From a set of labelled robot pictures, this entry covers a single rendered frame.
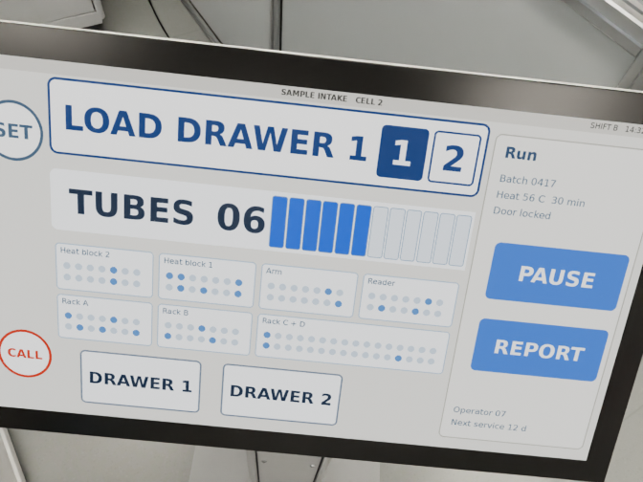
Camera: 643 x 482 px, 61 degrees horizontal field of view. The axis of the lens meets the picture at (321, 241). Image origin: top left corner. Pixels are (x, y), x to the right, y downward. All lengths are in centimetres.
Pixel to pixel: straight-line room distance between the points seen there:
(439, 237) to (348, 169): 8
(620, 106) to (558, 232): 9
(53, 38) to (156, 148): 9
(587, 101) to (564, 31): 52
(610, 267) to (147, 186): 34
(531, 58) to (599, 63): 12
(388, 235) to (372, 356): 10
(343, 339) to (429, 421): 10
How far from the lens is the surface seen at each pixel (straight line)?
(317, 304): 41
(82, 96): 41
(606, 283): 46
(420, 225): 40
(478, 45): 106
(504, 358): 45
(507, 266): 42
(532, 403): 48
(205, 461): 144
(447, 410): 47
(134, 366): 46
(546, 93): 41
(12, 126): 44
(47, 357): 48
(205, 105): 39
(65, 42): 42
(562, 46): 94
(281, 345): 43
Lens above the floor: 143
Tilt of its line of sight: 56 degrees down
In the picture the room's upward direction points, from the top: 8 degrees clockwise
